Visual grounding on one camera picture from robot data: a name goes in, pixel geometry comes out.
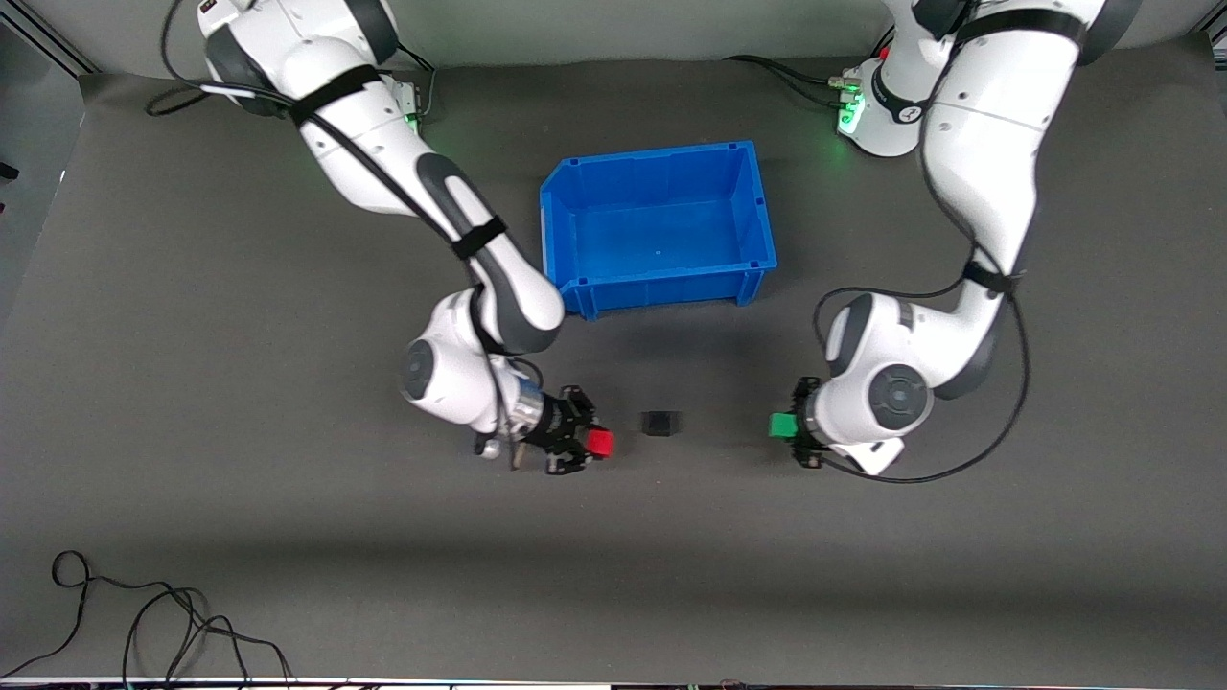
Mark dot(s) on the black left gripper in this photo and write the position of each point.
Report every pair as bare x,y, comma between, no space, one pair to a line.
801,425

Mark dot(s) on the small black cube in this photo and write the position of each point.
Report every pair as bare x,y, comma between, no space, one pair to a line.
661,424

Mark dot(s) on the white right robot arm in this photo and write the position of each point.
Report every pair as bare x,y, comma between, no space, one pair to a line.
374,153

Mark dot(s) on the small red cube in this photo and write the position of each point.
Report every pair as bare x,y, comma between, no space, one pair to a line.
600,442

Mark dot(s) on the dark grey table mat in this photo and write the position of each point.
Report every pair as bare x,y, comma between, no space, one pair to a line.
613,556

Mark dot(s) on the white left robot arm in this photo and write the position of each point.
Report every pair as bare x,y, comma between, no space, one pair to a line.
987,144

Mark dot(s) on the blue plastic storage bin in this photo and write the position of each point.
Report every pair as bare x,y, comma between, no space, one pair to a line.
661,230

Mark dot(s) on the small green cube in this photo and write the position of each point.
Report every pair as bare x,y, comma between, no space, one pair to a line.
782,425

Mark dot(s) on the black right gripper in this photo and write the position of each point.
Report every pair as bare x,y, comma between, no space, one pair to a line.
557,422

